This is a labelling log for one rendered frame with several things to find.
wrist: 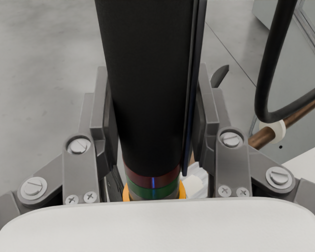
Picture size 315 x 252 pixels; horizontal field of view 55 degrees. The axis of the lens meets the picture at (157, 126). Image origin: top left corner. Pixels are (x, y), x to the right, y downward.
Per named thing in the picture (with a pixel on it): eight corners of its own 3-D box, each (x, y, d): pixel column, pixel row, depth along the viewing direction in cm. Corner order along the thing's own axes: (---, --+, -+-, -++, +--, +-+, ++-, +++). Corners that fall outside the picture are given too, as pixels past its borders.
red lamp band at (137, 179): (158, 132, 19) (157, 119, 18) (193, 167, 18) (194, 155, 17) (113, 158, 18) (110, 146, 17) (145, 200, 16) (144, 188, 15)
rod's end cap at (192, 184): (190, 181, 26) (191, 168, 25) (205, 198, 25) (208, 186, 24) (172, 194, 26) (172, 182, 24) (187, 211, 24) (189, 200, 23)
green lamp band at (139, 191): (158, 144, 20) (158, 132, 19) (191, 179, 19) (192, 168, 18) (115, 170, 19) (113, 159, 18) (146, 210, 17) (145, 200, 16)
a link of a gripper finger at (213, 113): (202, 223, 12) (186, 106, 17) (280, 220, 13) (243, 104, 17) (212, 184, 10) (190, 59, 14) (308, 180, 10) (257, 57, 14)
